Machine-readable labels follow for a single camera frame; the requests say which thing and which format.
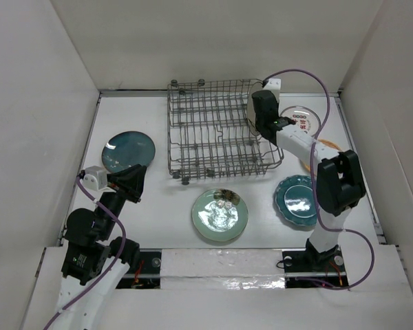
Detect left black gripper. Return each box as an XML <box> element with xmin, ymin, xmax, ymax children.
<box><xmin>96</xmin><ymin>162</ymin><xmax>146</xmax><ymax>238</ymax></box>

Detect dark blue round plate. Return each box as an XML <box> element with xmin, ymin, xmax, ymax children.
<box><xmin>101</xmin><ymin>131</ymin><xmax>156</xmax><ymax>173</ymax></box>

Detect white plate red characters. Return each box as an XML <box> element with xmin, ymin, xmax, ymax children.
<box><xmin>280</xmin><ymin>105</ymin><xmax>321</xmax><ymax>137</ymax></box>

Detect orange woven round plate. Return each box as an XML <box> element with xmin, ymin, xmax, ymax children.
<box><xmin>301</xmin><ymin>139</ymin><xmax>342</xmax><ymax>172</ymax></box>

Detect light green floral plate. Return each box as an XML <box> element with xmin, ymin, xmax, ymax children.
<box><xmin>191</xmin><ymin>188</ymin><xmax>249</xmax><ymax>243</ymax></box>

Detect teal scalloped plate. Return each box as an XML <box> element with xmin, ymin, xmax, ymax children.
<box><xmin>273</xmin><ymin>175</ymin><xmax>317</xmax><ymax>228</ymax></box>

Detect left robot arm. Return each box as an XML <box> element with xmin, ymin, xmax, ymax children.
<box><xmin>45</xmin><ymin>164</ymin><xmax>147</xmax><ymax>329</ymax></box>

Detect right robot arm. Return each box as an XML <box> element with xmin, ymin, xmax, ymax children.
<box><xmin>251</xmin><ymin>89</ymin><xmax>366</xmax><ymax>272</ymax></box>

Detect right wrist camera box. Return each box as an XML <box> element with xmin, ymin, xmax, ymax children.
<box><xmin>262</xmin><ymin>78</ymin><xmax>282</xmax><ymax>92</ymax></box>

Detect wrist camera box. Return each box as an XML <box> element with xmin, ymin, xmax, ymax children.
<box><xmin>82</xmin><ymin>166</ymin><xmax>108</xmax><ymax>191</ymax></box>
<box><xmin>262</xmin><ymin>78</ymin><xmax>282</xmax><ymax>92</ymax></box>

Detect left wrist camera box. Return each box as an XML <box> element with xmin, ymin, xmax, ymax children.
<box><xmin>82</xmin><ymin>166</ymin><xmax>108</xmax><ymax>191</ymax></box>

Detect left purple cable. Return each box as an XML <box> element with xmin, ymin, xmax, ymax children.
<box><xmin>43</xmin><ymin>173</ymin><xmax>127</xmax><ymax>329</ymax></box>

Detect purple cable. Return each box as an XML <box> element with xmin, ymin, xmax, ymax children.
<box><xmin>261</xmin><ymin>68</ymin><xmax>376</xmax><ymax>292</ymax></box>
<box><xmin>43</xmin><ymin>173</ymin><xmax>127</xmax><ymax>329</ymax></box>

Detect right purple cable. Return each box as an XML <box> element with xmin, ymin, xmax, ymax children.
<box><xmin>261</xmin><ymin>68</ymin><xmax>376</xmax><ymax>292</ymax></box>

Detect grey wire dish rack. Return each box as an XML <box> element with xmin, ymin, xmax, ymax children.
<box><xmin>167</xmin><ymin>79</ymin><xmax>284</xmax><ymax>185</ymax></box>

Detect white foam front rail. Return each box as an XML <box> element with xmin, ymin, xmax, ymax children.
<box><xmin>160</xmin><ymin>249</ymin><xmax>286</xmax><ymax>290</ymax></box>

